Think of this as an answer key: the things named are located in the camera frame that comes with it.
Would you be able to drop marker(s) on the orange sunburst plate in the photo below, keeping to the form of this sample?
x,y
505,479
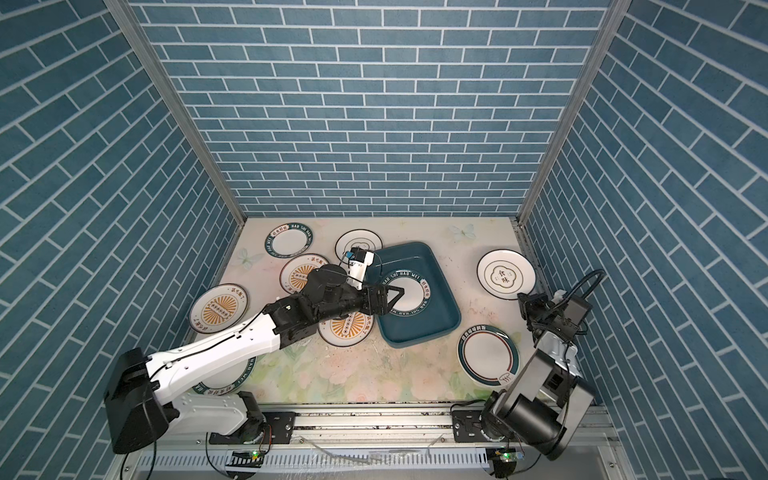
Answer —
x,y
293,276
218,309
346,331

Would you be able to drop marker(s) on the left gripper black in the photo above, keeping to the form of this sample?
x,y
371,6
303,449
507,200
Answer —
x,y
382,306

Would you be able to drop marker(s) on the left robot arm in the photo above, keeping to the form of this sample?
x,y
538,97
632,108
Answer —
x,y
143,395

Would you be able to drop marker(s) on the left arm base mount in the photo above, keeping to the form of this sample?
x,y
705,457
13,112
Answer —
x,y
268,428

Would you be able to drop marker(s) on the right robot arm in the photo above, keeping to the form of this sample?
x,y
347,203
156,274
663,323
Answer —
x,y
549,397

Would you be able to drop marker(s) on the white clover plate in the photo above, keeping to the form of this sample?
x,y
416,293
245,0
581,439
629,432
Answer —
x,y
505,274
362,238

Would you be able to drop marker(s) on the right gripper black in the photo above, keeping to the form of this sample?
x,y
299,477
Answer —
x,y
531,302

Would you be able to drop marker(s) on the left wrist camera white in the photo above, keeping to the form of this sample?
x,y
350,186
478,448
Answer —
x,y
359,259

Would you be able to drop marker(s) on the green rim text plate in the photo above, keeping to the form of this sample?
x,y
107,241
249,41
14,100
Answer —
x,y
417,290

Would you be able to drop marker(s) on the aluminium rail frame front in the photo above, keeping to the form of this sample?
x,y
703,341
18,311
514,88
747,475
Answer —
x,y
374,439

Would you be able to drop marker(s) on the green red rim plate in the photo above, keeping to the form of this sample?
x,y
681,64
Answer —
x,y
488,356

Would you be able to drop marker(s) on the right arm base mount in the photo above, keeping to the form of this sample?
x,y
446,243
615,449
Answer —
x,y
467,427

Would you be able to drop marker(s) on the teal plastic bin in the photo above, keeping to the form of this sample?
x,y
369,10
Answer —
x,y
441,316

